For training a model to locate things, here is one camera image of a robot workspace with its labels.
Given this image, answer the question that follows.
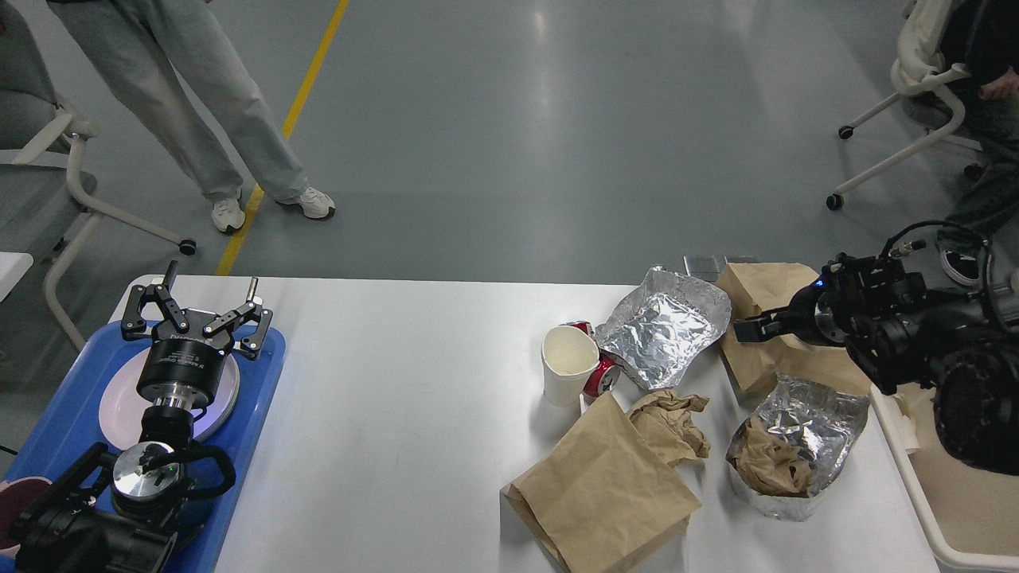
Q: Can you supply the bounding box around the white side table corner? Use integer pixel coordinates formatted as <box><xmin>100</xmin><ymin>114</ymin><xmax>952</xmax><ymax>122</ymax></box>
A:
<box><xmin>0</xmin><ymin>251</ymin><xmax>35</xmax><ymax>302</ymax></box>

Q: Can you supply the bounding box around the foil bowl with paper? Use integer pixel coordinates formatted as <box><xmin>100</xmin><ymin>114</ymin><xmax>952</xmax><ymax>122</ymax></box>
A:
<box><xmin>725</xmin><ymin>373</ymin><xmax>869</xmax><ymax>522</ymax></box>

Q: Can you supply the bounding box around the beige plastic bin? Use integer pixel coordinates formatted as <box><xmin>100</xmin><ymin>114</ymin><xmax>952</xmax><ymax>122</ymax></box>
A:
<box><xmin>870</xmin><ymin>387</ymin><xmax>1018</xmax><ymax>572</ymax></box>

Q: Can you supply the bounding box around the crushed red soda can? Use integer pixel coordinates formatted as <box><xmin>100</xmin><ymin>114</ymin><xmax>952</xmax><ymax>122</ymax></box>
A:
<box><xmin>560</xmin><ymin>322</ymin><xmax>623</xmax><ymax>402</ymax></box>

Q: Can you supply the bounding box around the left floor outlet plate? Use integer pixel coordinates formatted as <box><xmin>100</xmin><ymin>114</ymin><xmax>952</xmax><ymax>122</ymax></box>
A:
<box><xmin>683</xmin><ymin>256</ymin><xmax>725</xmax><ymax>283</ymax></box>

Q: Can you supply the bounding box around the crumpled brown paper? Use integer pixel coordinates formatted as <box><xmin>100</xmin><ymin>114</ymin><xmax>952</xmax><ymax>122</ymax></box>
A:
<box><xmin>627</xmin><ymin>388</ymin><xmax>711</xmax><ymax>468</ymax></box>

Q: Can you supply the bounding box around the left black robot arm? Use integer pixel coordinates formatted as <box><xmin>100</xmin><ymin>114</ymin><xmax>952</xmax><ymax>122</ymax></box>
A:
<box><xmin>2</xmin><ymin>265</ymin><xmax>285</xmax><ymax>572</ymax></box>

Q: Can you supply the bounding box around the crumpled aluminium foil sheet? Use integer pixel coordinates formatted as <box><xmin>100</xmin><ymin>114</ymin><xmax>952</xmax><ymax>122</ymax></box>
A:
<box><xmin>594</xmin><ymin>266</ymin><xmax>732</xmax><ymax>390</ymax></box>

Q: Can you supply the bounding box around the dark green mug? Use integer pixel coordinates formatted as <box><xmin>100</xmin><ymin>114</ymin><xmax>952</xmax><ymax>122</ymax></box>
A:
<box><xmin>155</xmin><ymin>477</ymin><xmax>215</xmax><ymax>561</ymax></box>

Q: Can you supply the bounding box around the pink mug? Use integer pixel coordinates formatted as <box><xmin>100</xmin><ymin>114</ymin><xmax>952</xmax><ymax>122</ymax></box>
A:
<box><xmin>1</xmin><ymin>476</ymin><xmax>53</xmax><ymax>557</ymax></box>

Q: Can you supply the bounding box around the person in grey trousers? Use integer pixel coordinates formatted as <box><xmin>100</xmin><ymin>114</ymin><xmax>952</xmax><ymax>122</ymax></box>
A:
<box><xmin>49</xmin><ymin>1</ymin><xmax>336</xmax><ymax>233</ymax></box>

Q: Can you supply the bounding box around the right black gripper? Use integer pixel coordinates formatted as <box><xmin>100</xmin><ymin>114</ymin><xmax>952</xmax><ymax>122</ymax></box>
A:
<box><xmin>734</xmin><ymin>283</ymin><xmax>847</xmax><ymax>348</ymax></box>

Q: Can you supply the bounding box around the white office chair right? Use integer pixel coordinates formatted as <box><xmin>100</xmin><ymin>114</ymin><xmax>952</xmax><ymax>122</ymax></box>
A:
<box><xmin>826</xmin><ymin>1</ymin><xmax>990</xmax><ymax>211</ymax></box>

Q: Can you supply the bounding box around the blue plastic tray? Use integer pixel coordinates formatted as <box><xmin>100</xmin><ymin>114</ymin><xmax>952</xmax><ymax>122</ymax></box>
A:
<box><xmin>3</xmin><ymin>323</ymin><xmax>285</xmax><ymax>572</ymax></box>

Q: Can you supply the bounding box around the green plate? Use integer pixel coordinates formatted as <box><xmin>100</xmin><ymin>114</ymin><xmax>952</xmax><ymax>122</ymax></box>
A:
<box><xmin>97</xmin><ymin>358</ymin><xmax>240</xmax><ymax>451</ymax></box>

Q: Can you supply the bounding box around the large brown paper bag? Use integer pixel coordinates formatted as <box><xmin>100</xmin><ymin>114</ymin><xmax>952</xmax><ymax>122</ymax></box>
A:
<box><xmin>502</xmin><ymin>394</ymin><xmax>701</xmax><ymax>572</ymax></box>

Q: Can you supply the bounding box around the grey office chair left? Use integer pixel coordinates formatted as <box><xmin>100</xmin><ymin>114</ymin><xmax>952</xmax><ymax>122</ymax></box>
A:
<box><xmin>1</xmin><ymin>2</ymin><xmax>197</xmax><ymax>349</ymax></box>

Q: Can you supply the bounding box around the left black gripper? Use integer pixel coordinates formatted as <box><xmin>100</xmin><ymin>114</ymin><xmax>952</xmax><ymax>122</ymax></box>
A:
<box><xmin>121</xmin><ymin>261</ymin><xmax>274</xmax><ymax>408</ymax></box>

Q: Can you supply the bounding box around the brown paper bag back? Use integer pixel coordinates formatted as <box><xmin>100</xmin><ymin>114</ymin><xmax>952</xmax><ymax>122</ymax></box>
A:
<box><xmin>716</xmin><ymin>263</ymin><xmax>871</xmax><ymax>395</ymax></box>

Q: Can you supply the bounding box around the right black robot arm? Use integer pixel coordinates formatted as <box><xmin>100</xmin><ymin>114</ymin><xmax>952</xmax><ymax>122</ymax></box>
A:
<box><xmin>734</xmin><ymin>229</ymin><xmax>1018</xmax><ymax>475</ymax></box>

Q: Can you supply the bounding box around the pink plate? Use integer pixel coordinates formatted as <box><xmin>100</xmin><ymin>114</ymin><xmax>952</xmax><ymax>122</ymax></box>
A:
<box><xmin>98</xmin><ymin>347</ymin><xmax>240</xmax><ymax>451</ymax></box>

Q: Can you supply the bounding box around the white paper cup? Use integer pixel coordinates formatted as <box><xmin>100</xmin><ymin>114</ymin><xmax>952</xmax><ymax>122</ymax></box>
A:
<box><xmin>541</xmin><ymin>324</ymin><xmax>599</xmax><ymax>407</ymax></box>

